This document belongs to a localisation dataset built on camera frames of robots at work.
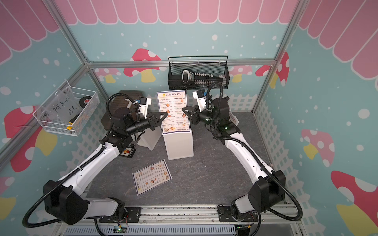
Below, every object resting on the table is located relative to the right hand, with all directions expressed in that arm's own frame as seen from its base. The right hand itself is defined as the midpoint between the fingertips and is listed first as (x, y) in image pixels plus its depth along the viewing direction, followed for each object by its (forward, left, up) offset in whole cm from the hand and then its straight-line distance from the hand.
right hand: (183, 109), depth 68 cm
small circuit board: (-43, +31, -39) cm, 66 cm away
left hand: (-2, +8, -3) cm, 8 cm away
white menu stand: (-2, +4, -28) cm, 28 cm away
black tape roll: (+12, +55, -4) cm, 56 cm away
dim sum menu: (-17, +21, -38) cm, 47 cm away
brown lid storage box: (+30, +49, -23) cm, 62 cm away
